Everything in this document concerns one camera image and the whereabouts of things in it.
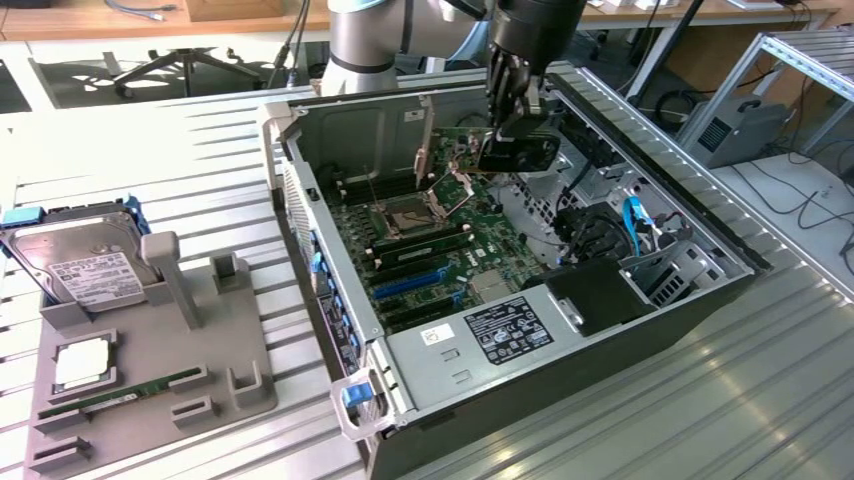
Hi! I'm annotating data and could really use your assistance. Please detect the CPU socket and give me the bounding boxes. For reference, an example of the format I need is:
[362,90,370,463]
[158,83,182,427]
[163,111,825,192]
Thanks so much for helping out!
[380,202,448,237]

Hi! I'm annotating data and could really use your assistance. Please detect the installed RAM stick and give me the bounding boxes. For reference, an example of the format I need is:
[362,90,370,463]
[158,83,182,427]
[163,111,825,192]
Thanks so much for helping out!
[380,238,470,265]

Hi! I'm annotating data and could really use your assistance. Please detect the green RAM stick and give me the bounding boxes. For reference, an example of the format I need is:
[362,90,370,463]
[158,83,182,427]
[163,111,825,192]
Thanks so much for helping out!
[38,367,203,419]

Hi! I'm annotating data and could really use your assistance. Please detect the black plastic shroud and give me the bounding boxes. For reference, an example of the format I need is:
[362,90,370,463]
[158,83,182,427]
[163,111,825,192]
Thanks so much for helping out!
[544,258,660,337]

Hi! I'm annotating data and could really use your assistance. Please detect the blue expansion slot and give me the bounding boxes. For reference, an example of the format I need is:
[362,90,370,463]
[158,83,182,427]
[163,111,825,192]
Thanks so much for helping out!
[372,267,450,301]

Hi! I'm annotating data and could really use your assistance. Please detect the blue disk wire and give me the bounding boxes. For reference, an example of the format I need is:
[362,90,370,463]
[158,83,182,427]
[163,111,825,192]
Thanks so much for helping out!
[622,196,654,260]

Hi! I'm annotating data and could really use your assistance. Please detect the grey metal disk bay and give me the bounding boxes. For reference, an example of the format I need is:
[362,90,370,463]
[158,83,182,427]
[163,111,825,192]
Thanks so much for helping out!
[500,114,646,241]

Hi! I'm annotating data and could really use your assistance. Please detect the metal socket cover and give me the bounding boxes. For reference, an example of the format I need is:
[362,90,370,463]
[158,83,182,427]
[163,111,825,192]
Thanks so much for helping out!
[424,171,480,219]

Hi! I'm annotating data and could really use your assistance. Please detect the black slanted pole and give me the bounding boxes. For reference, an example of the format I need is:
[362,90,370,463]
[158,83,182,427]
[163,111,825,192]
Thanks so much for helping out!
[625,0,708,101]

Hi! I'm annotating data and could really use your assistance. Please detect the aluminium profile frame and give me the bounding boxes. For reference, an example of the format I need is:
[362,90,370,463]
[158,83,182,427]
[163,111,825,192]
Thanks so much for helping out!
[673,27,854,156]

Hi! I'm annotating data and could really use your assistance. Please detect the open PC case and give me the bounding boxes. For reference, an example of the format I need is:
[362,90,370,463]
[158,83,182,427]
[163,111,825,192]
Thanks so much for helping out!
[257,72,775,480]

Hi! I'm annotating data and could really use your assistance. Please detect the thin locking lever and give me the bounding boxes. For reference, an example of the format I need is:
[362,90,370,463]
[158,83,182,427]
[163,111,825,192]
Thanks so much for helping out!
[366,163,386,211]

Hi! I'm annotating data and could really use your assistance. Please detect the black floor cable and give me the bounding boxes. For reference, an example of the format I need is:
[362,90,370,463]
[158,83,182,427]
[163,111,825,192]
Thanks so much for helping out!
[730,149,854,242]

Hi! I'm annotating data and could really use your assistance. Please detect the blue disk caddy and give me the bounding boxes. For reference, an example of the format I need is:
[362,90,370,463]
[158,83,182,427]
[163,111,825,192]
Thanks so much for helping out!
[0,194,153,261]

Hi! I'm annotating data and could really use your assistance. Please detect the grey plastic parts rack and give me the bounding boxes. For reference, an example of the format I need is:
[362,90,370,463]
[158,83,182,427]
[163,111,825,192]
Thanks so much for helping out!
[23,232,281,476]

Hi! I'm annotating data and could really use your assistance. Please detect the silver chipset heatsink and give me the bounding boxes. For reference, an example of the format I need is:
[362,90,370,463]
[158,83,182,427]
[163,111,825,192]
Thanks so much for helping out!
[470,272,517,302]

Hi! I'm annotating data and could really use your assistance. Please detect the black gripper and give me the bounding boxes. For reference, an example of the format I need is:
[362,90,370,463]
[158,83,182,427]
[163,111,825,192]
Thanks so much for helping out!
[485,0,589,142]

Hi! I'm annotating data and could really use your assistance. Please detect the brown cardboard box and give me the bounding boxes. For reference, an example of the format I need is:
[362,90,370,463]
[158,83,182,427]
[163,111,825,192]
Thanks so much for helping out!
[186,0,334,22]

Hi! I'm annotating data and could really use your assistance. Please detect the black chair base with castors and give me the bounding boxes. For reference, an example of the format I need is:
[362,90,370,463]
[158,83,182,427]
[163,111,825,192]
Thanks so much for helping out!
[572,28,610,62]

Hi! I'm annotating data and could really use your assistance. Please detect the grey power supply unit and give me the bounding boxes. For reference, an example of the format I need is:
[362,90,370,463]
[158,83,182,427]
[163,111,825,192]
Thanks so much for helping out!
[384,287,589,416]

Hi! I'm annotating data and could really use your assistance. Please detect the grey machine with handle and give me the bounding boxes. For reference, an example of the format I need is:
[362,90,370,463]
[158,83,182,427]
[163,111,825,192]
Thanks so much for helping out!
[693,98,791,170]

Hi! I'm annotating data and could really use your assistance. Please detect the silver CPU chip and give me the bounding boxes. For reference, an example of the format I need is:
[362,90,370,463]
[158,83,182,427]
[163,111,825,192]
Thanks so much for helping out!
[53,342,113,387]

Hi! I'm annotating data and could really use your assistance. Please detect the black hanging cable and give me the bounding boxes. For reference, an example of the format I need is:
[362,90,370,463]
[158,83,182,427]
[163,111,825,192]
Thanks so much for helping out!
[265,0,315,91]

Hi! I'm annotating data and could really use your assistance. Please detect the blue cable on desk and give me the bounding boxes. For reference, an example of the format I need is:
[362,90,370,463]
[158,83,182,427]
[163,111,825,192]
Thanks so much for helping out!
[105,0,183,24]

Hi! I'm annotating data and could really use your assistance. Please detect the green motherboard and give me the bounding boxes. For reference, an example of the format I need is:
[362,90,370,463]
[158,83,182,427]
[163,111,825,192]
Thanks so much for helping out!
[326,167,557,335]

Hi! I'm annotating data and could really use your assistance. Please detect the silver hard disk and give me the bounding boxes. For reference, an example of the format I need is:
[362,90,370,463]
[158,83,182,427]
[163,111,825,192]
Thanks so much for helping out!
[3,212,163,315]

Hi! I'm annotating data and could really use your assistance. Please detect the wooden desk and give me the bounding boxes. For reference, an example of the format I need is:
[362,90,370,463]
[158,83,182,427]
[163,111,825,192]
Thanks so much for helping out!
[0,0,841,44]

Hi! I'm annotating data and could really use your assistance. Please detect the blue case latch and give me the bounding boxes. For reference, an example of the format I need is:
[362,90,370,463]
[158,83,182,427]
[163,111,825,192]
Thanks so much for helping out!
[340,382,373,409]

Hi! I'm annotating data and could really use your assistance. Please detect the green graphics card with bracket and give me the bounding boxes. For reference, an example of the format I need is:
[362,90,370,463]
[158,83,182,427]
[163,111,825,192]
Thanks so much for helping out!
[412,92,564,190]

